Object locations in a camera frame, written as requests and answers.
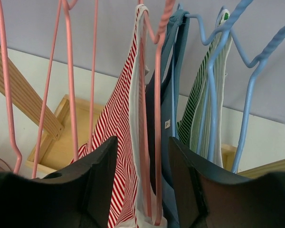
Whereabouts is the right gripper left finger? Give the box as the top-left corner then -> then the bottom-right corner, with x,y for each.
0,136 -> 118,228

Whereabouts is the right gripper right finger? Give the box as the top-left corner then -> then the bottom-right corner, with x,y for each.
169,137 -> 285,228

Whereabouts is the pink wire hanger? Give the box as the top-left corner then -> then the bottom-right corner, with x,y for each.
61,0 -> 99,162
138,0 -> 175,228
0,1 -> 49,179

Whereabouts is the red white striped tank top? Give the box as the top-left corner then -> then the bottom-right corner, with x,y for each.
70,4 -> 168,228

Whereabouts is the green white striped tank top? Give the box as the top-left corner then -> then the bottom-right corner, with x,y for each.
176,8 -> 233,168

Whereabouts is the blue tank top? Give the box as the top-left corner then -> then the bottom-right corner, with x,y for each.
144,9 -> 190,228

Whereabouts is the wooden clothes rack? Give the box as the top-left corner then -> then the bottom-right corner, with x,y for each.
0,48 -> 285,178

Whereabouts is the blue wire hanger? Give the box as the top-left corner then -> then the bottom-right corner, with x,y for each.
185,0 -> 253,162
230,26 -> 285,173

